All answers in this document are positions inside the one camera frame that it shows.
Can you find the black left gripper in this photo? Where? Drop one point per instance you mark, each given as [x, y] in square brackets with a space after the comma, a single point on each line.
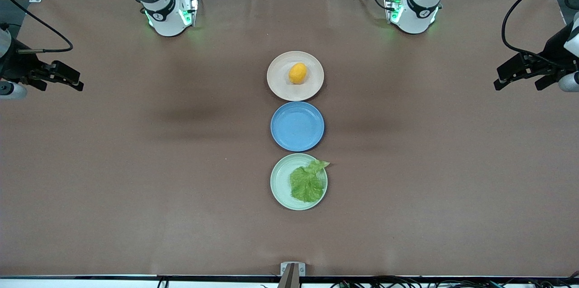
[554, 51]

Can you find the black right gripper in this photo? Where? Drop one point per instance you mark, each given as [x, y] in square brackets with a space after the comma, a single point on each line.
[17, 63]

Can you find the yellow lemon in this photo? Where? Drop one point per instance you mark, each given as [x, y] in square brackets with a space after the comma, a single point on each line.
[297, 73]

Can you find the green lettuce leaf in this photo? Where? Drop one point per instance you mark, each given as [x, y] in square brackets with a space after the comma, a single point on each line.
[306, 185]

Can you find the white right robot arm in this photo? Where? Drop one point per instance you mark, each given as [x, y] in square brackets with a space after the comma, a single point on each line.
[167, 21]

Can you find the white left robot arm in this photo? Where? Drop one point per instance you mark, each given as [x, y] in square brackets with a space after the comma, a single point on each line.
[418, 12]

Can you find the brown table cover sheet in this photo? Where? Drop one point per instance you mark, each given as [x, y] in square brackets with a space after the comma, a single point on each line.
[135, 188]

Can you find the beige round plate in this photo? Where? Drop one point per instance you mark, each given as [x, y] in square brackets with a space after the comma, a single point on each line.
[280, 85]

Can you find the blue round plate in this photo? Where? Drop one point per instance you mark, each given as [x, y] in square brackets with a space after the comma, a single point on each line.
[297, 126]

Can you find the pale green round plate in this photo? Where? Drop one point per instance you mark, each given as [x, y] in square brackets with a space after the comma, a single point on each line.
[280, 180]

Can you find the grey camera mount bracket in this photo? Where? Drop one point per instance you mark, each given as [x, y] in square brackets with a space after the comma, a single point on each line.
[302, 269]

